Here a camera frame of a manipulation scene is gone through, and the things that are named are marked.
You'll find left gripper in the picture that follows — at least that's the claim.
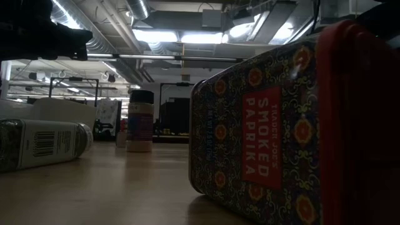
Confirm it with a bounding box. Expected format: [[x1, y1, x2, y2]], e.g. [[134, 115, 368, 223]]
[[0, 0, 94, 62]]

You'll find white-lidded spice jar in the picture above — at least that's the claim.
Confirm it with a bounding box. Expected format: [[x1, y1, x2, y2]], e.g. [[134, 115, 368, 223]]
[[0, 117, 94, 174]]

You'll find black-lidded spice jar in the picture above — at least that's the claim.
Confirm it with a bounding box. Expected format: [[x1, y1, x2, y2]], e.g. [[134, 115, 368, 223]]
[[126, 89, 155, 153]]

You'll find smoked paprika tin red lid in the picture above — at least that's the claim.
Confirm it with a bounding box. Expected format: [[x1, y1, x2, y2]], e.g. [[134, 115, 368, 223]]
[[189, 19, 400, 225]]

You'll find white patterned cloth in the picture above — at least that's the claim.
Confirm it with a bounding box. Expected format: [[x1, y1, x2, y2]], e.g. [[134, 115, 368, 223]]
[[96, 99, 119, 136]]

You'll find ceiling light panel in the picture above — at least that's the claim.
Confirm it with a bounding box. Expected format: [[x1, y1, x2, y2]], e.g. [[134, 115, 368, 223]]
[[180, 32, 224, 45], [132, 28, 179, 43]]

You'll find frosted white plastic bin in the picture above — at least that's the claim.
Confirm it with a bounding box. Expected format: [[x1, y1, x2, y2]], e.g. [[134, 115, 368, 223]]
[[0, 99, 34, 121]]

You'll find black background chair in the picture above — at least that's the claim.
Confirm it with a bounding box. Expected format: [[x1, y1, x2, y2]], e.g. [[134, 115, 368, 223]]
[[92, 120, 115, 141]]

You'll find black background cabinet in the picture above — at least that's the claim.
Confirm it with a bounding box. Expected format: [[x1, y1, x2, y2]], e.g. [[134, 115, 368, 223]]
[[159, 97, 191, 136]]

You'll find large round silver duct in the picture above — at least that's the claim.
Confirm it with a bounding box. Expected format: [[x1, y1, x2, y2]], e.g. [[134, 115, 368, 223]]
[[49, 0, 119, 54]]

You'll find small round silver duct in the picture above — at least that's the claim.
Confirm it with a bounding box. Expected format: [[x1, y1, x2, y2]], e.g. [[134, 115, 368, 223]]
[[124, 0, 151, 21]]

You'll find long horizontal light rail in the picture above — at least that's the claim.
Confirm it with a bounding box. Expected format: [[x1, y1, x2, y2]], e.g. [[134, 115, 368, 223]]
[[86, 52, 245, 63]]

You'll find white post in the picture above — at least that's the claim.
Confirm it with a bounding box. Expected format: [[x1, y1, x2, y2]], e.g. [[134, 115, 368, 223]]
[[0, 60, 13, 100]]

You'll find rectangular silver ventilation duct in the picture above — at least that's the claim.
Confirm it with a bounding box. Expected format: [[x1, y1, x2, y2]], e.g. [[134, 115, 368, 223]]
[[246, 1, 316, 44]]

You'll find black workstation frame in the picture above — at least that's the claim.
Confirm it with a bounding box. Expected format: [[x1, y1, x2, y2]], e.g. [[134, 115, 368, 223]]
[[158, 82, 196, 138]]

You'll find black metal table frame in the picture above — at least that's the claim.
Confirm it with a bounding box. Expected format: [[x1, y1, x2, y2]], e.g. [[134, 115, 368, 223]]
[[152, 134, 191, 144]]

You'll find grey square duct box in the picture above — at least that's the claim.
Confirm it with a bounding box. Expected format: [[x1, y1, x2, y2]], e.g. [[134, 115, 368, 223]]
[[201, 8, 223, 29]]

